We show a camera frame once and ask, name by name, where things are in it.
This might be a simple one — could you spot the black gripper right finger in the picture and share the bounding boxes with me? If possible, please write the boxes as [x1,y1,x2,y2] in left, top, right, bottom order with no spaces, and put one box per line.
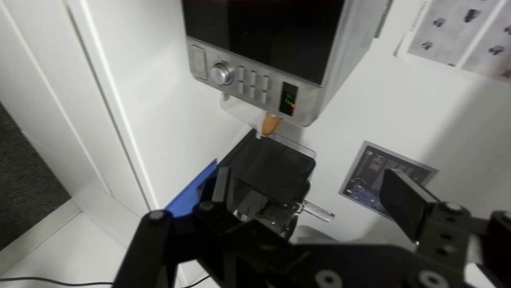
[381,169,470,251]

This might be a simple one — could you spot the dark framed wall sign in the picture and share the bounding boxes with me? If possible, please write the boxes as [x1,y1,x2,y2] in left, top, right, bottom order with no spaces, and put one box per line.
[339,140,438,215]

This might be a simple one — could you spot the blue mat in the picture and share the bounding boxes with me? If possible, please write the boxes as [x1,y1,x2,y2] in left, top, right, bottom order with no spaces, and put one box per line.
[165,159,218,217]

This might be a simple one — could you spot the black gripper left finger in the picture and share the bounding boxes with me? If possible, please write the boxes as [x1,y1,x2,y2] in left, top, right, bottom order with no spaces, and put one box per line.
[112,209,173,288]

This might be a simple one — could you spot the black coffee machine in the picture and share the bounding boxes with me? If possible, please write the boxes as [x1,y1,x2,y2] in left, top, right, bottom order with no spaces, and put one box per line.
[200,129,336,238]

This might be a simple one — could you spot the silver microwave oven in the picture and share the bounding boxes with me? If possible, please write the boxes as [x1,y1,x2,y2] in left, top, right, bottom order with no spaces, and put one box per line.
[183,0,390,126]

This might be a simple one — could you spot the white lower cabinets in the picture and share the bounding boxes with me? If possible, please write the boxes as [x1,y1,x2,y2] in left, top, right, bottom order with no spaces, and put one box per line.
[0,0,247,214]

